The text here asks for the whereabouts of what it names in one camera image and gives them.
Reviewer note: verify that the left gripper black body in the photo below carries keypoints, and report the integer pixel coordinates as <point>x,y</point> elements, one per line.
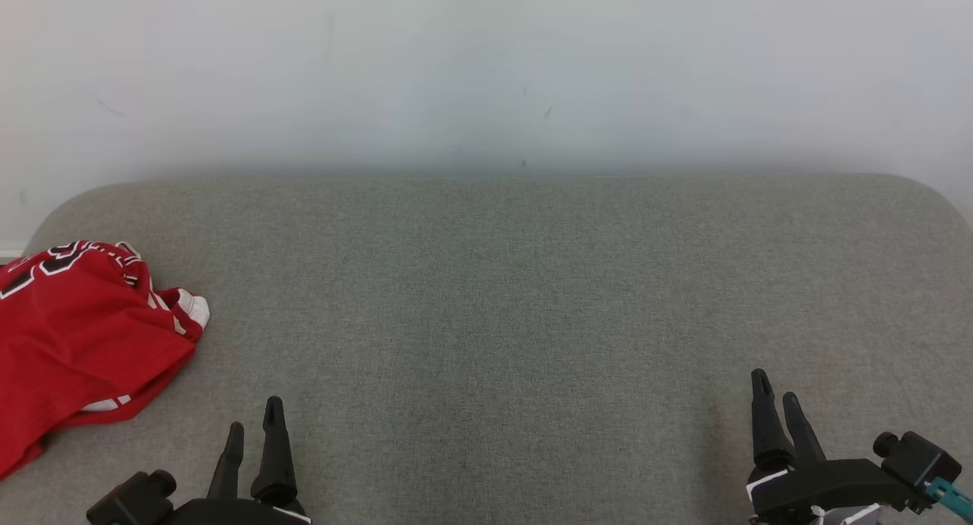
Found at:
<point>228,513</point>

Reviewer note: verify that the white baseboard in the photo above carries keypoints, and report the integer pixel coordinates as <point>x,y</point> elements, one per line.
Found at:
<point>11,253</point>

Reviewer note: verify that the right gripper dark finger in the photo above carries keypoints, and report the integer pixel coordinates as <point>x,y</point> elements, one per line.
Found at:
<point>804,434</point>
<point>768,426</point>

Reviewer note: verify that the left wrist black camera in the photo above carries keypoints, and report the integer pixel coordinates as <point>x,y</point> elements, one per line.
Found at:
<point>133,501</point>

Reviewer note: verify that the wrist black camera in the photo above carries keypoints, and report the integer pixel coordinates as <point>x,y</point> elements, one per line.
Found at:
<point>916,458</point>
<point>133,501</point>

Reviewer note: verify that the grey fabric sofa seat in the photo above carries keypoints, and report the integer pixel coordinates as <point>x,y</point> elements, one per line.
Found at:
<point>502,320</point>

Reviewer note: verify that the red shorts white trim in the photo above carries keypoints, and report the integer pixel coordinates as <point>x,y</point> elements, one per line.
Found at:
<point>91,346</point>

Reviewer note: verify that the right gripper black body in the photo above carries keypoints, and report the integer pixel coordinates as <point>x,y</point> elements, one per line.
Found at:
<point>828,485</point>

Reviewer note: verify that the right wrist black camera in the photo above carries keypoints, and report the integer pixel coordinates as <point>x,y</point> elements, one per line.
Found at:
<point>916,458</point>

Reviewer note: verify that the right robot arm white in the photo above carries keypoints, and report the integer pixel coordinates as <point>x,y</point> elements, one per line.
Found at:
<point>847,516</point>

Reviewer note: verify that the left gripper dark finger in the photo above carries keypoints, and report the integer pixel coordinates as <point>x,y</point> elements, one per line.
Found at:
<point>275,464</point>
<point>228,464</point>

